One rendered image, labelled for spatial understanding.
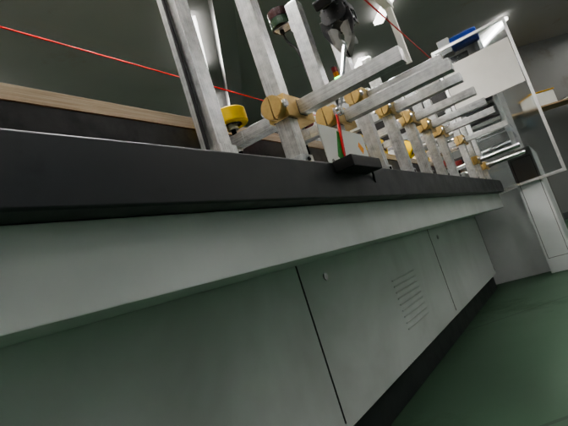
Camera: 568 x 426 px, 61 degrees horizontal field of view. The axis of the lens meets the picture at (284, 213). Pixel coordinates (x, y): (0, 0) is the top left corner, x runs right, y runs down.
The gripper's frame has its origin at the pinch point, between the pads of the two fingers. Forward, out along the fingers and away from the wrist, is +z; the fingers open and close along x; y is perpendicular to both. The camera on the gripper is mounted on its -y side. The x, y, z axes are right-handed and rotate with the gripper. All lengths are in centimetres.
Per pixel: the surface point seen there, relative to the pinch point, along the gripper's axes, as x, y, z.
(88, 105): 28, -62, 12
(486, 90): -8, 246, -32
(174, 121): 28, -41, 12
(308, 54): 7.4, -7.2, -1.4
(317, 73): 7.0, -7.2, 4.3
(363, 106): -0.2, -3.0, 16.0
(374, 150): 7.7, 17.8, 23.0
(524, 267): 12, 261, 94
